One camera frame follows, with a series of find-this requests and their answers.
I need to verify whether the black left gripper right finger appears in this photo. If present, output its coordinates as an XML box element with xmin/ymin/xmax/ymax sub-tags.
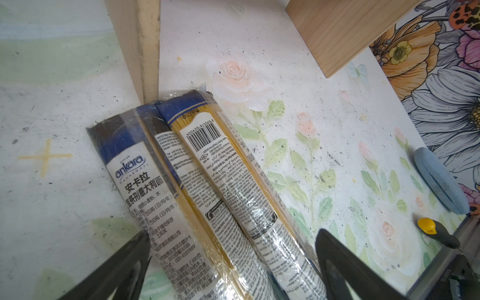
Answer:
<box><xmin>315</xmin><ymin>229</ymin><xmax>406</xmax><ymax>300</ymax></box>

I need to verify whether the ankara spaghetti bag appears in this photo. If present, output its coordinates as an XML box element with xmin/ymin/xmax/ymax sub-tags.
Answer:
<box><xmin>155</xmin><ymin>90</ymin><xmax>327</xmax><ymax>300</ymax></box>
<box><xmin>87</xmin><ymin>104</ymin><xmax>250</xmax><ymax>300</ymax></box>

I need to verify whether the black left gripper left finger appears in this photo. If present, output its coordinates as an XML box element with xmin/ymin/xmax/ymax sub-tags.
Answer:
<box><xmin>60</xmin><ymin>230</ymin><xmax>151</xmax><ymax>300</ymax></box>

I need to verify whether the Ankara spaghetti bag left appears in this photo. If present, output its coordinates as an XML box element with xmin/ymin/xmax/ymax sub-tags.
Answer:
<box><xmin>87</xmin><ymin>104</ymin><xmax>250</xmax><ymax>300</ymax></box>

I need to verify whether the yellow black handled tool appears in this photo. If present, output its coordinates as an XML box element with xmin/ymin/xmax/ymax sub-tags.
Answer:
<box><xmin>417</xmin><ymin>217</ymin><xmax>461</xmax><ymax>249</ymax></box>

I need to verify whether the Ankara spaghetti bag right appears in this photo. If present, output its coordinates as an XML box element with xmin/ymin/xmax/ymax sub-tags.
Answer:
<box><xmin>155</xmin><ymin>90</ymin><xmax>327</xmax><ymax>300</ymax></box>

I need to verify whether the grey blue oval pad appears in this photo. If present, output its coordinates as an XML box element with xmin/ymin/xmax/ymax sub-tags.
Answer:
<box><xmin>413</xmin><ymin>147</ymin><xmax>470</xmax><ymax>215</ymax></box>

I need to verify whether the wooden two-tier shelf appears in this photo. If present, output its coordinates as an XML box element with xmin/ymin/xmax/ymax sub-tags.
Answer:
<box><xmin>105</xmin><ymin>1</ymin><xmax>420</xmax><ymax>104</ymax></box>

